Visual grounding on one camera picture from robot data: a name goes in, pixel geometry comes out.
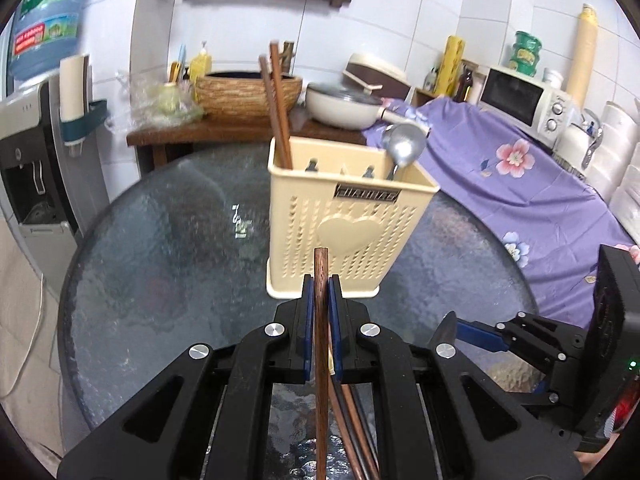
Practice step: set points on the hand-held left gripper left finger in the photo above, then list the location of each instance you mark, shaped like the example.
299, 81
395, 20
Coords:
309, 330

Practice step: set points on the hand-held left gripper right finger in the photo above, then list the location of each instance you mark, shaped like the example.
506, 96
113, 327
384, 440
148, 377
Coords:
335, 330

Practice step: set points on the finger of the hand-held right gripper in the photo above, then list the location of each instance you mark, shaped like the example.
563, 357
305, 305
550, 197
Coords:
480, 335
542, 385

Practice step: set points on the reddish brown chopstick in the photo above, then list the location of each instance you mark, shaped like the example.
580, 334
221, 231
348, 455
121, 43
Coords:
281, 105
321, 310
272, 110

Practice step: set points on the cream plastic utensil holder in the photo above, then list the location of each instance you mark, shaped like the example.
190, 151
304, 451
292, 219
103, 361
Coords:
350, 230

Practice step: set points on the bunch of wooden chopsticks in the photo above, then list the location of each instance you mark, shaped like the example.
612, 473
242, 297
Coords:
357, 435

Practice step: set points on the purple floral cloth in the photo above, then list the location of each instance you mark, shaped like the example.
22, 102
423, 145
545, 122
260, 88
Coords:
500, 195

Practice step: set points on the stacks of white paper bowls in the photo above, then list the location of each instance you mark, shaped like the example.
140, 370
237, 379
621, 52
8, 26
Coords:
620, 160

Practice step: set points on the white thermos kettle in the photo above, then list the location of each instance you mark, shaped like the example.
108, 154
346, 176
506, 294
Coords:
575, 145

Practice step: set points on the cream pot with glass lid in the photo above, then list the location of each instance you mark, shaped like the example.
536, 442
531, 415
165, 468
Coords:
340, 107

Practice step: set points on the wooden side table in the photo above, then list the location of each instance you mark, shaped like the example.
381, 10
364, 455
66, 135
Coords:
200, 132

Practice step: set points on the white microwave oven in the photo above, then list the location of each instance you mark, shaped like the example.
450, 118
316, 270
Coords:
520, 102

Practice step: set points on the small wooden box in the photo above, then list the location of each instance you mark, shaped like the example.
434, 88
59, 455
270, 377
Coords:
427, 97

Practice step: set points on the woven pattern basin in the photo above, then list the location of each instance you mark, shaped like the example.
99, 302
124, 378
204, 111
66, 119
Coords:
235, 97

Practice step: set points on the brown glass bottle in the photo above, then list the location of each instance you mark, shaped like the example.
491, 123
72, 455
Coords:
463, 87

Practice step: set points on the small clear bottle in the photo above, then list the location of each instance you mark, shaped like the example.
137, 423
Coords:
430, 81

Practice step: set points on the brown white rice cooker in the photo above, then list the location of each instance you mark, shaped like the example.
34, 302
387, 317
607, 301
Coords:
375, 72

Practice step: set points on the white jar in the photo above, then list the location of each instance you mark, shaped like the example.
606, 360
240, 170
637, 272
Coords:
553, 80

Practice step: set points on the yellow wrap roll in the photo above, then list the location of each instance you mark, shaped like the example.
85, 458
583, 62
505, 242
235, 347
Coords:
452, 65

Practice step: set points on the clear plastic bag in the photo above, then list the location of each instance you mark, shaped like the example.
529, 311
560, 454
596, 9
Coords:
150, 105

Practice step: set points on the bronze faucet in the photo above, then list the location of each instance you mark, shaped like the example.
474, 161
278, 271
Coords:
288, 55

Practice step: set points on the beige cloth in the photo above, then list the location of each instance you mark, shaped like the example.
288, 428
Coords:
30, 340

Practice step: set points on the tall stack of yellow cups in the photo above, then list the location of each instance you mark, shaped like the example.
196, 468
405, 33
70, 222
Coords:
582, 55

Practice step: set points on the yellow soap bottle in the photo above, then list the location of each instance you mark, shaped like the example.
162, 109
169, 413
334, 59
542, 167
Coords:
201, 62

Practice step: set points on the light blue plastic tool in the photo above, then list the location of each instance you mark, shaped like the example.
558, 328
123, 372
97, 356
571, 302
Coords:
181, 62

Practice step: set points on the grey water dispenser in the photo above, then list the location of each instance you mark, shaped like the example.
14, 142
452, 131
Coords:
30, 170

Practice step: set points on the white paper cup tube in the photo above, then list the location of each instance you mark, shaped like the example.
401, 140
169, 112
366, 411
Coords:
74, 90

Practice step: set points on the blue water jug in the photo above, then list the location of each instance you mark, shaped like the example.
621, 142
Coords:
47, 20

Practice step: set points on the teal wall holder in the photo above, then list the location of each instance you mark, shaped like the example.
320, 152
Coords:
87, 125

